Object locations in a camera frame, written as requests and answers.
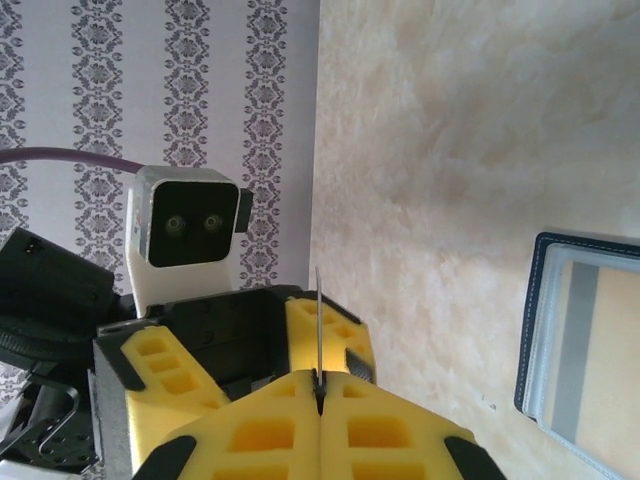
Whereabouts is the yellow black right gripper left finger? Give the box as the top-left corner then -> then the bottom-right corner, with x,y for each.
129,369 -> 322,480

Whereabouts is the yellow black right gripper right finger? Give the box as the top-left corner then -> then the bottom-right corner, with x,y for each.
318,372 -> 506,480

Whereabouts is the gold VIP card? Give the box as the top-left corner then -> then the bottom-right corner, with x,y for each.
313,266 -> 325,401

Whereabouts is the navy leather card holder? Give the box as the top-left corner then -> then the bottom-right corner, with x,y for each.
513,230 -> 640,480

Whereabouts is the gold card grey stripe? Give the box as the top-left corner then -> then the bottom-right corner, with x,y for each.
559,259 -> 640,451

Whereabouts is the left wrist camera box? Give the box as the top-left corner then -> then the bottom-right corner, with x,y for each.
124,164 -> 254,321

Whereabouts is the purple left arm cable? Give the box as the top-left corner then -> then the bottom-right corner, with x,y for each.
0,146 -> 142,176

